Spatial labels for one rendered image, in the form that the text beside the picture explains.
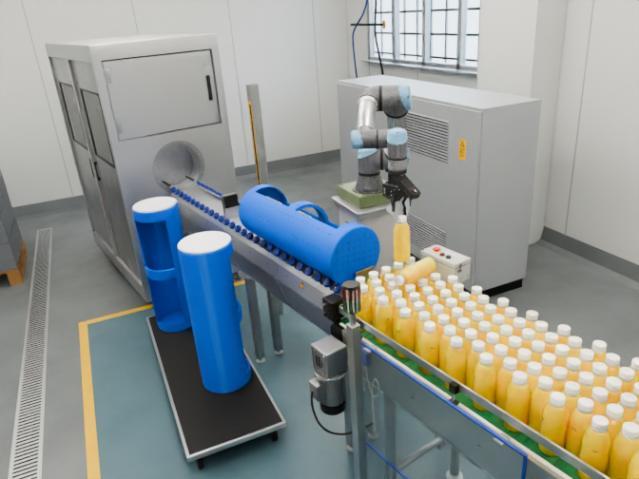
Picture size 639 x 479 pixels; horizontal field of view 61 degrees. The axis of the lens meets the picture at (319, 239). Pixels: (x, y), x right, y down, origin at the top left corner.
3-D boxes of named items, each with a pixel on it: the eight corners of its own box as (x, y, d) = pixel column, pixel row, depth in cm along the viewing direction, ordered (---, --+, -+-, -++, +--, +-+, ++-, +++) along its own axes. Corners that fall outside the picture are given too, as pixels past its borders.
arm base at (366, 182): (373, 182, 298) (372, 165, 295) (389, 189, 286) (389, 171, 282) (350, 188, 292) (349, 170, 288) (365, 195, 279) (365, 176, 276)
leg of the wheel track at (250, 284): (262, 357, 360) (251, 274, 335) (266, 361, 355) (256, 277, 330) (255, 361, 357) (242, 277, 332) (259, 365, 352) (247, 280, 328)
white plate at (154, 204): (136, 199, 357) (136, 201, 357) (128, 213, 332) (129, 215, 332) (178, 194, 360) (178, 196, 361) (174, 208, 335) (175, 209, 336)
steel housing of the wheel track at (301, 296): (208, 221, 425) (202, 181, 412) (395, 341, 259) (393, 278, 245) (174, 232, 411) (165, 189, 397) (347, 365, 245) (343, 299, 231)
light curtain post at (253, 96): (280, 311, 414) (253, 83, 347) (283, 314, 409) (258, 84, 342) (272, 314, 411) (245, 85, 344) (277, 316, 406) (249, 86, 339)
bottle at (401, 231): (410, 263, 220) (410, 223, 212) (393, 262, 221) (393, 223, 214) (410, 256, 226) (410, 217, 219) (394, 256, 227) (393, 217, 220)
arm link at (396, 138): (407, 126, 207) (408, 131, 199) (407, 154, 211) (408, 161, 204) (386, 127, 208) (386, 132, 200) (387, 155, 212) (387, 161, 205)
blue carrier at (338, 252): (282, 227, 319) (281, 181, 309) (379, 278, 252) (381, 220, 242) (239, 237, 304) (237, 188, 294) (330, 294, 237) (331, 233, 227)
